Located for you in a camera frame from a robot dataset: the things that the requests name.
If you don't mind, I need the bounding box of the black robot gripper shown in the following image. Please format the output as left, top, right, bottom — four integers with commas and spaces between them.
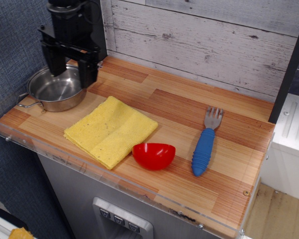
39, 0, 99, 89

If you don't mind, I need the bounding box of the black vertical post right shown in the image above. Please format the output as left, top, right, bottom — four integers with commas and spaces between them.
268, 36, 299, 123

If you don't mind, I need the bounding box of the yellow folded cloth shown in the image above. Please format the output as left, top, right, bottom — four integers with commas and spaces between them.
64, 96, 158, 170

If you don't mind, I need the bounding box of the clear acrylic table guard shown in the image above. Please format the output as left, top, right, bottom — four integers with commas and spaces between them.
0, 51, 275, 239

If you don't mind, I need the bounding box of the stainless steel pot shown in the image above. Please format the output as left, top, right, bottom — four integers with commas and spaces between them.
16, 64, 87, 112

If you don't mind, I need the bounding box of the grey toy fridge cabinet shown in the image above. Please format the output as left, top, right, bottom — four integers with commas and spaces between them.
36, 153, 222, 239

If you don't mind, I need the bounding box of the yellow object bottom left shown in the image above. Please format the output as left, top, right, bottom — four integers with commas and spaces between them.
8, 228, 34, 239

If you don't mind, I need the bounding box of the black vertical post left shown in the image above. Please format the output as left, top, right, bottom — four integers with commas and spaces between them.
83, 0, 107, 62

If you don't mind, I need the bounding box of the red plastic bowl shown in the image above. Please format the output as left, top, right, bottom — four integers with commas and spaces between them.
132, 143, 176, 171

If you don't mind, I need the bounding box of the blue handled metal fork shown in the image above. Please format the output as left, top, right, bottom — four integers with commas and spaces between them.
191, 106, 223, 177

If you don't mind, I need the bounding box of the white toy sink unit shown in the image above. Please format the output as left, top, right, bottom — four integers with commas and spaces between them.
260, 94, 299, 199

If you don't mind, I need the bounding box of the black vertical post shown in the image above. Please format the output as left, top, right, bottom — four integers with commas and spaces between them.
83, 0, 107, 62
268, 36, 299, 123

